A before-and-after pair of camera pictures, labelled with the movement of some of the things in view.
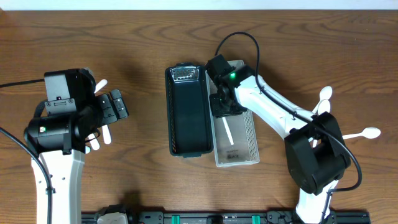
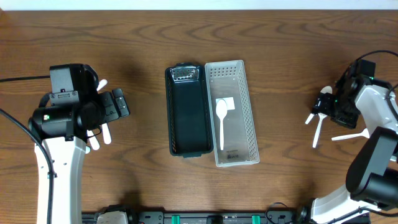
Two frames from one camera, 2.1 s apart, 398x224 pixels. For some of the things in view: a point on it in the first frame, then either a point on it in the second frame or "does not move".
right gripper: [217, 112] to [323, 105]
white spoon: [107, 134] does not move
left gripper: [109, 109] does not move
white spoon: [370, 132] does not move
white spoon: [228, 130] to [221, 111]
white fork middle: [94, 143] does not move
